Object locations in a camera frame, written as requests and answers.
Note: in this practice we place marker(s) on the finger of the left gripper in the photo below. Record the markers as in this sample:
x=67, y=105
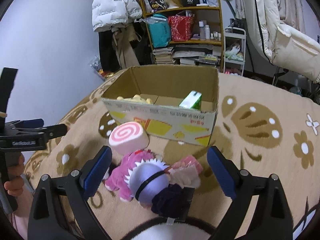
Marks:
x=54, y=131

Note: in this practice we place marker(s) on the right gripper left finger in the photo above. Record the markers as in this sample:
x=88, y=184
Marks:
x=48, y=218

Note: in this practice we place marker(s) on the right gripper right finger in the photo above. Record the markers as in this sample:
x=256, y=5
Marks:
x=272, y=218

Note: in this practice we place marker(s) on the pink bear plush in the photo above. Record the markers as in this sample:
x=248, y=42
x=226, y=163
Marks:
x=119, y=176

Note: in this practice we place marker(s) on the pink swirl roll plush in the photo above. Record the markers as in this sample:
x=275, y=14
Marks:
x=128, y=137

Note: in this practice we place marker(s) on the yellow duck plush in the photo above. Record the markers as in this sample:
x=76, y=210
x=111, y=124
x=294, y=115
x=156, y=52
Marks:
x=137, y=99

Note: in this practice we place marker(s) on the purple-haired doll plush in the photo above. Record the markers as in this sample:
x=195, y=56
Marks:
x=150, y=187

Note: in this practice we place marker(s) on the pink tissue pack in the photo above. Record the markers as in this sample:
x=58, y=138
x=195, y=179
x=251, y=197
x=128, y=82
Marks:
x=185, y=172

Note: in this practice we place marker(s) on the green tissue pack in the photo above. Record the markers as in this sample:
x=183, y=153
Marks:
x=192, y=101

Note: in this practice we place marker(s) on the person's left hand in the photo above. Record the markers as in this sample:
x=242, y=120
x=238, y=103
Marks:
x=14, y=186

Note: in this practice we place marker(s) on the snack bag on floor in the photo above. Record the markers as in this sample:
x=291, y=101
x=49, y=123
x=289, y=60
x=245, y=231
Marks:
x=95, y=64

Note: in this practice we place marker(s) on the beige patterned blanket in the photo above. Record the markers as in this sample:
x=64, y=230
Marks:
x=262, y=128

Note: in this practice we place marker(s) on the black white plush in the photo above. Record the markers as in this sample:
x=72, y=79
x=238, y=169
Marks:
x=157, y=228

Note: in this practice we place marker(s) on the open cardboard box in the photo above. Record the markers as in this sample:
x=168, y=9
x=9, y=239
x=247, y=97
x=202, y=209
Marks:
x=167, y=86

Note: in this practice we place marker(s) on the stack of books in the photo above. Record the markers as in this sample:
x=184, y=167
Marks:
x=164, y=55

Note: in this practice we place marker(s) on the white puffer jacket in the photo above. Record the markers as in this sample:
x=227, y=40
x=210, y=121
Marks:
x=111, y=14

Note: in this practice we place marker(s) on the teal bag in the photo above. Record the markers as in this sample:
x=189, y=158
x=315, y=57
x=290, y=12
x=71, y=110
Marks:
x=159, y=31

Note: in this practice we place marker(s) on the red gift bag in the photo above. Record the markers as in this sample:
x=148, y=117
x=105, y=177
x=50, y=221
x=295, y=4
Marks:
x=181, y=27

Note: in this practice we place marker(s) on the cream puffer coat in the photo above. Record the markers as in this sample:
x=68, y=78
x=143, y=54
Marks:
x=277, y=30

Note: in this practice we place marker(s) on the wooden shelf unit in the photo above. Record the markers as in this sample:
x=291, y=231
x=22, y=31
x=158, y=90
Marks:
x=205, y=47

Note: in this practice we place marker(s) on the white trolley cart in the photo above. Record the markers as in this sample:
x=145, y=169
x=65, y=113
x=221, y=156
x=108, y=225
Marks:
x=234, y=51

